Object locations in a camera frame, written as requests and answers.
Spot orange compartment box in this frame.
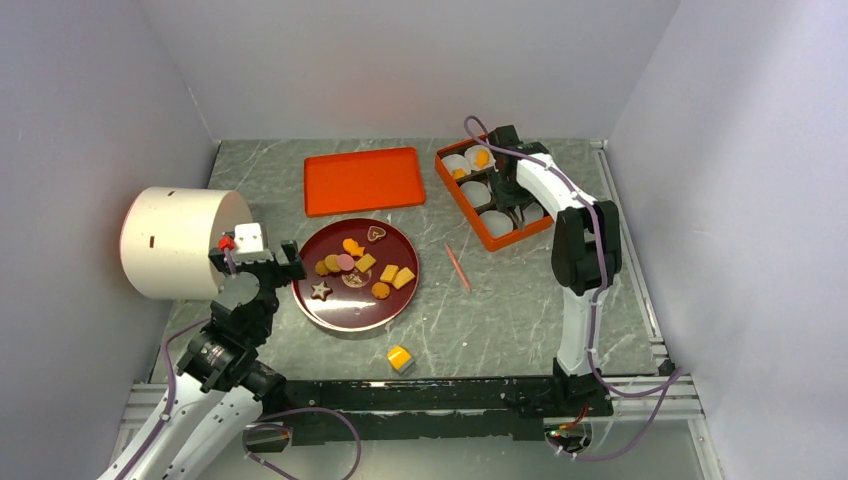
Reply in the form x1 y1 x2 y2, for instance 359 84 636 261
434 139 554 252

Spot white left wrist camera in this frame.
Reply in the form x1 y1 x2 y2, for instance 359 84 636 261
233 222 267 256

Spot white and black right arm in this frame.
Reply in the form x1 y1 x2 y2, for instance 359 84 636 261
484 125 623 416

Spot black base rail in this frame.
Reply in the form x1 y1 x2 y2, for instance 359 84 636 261
262 374 613 446

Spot fish shaped cookie in box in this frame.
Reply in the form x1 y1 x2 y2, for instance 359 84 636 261
474 150 489 168

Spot brown round cookie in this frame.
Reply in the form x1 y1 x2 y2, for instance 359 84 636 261
324 254 341 273

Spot pink stick near plate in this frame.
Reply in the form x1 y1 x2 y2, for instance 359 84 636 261
445 244 472 292

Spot orange box lid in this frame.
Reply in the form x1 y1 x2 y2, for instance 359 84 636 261
303 147 427 217

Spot pink round cookie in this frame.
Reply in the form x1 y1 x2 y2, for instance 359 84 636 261
336 254 356 272

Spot metal tongs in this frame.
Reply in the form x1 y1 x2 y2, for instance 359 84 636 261
509 203 526 231

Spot white paper liner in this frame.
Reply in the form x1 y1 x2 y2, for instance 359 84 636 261
460 181 492 209
480 210 515 239
441 154 471 180
464 145 495 171
522 202 546 225

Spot fish shaped orange cookie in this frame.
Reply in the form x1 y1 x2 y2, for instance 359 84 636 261
342 238 365 258

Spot rectangular butter biscuit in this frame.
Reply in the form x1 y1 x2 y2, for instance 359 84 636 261
392 267 416 290

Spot dark red round plate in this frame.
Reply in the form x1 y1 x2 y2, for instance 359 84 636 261
292 218 421 333

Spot heart shaped chocolate cookie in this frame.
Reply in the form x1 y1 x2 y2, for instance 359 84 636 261
366 225 387 243

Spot star shaped iced cookie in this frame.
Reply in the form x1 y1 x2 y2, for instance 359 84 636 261
310 281 334 302

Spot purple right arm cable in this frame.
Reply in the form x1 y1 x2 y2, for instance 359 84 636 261
463 115 684 463

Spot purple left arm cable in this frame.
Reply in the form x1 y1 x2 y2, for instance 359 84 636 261
112 231 240 480

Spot yellow small block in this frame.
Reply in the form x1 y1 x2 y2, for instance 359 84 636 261
387 346 414 374

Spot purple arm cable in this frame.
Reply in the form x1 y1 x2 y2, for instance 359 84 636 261
463 115 684 463
112 231 240 480

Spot round orange cookie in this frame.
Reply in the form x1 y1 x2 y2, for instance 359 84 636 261
371 281 392 300

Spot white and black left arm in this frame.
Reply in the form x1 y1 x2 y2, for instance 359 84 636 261
102 234 306 479

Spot white cylinder container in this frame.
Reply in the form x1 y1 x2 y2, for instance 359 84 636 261
119 187 253 300

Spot brown scalloped cookie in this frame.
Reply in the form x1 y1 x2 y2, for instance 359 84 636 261
315 260 331 277

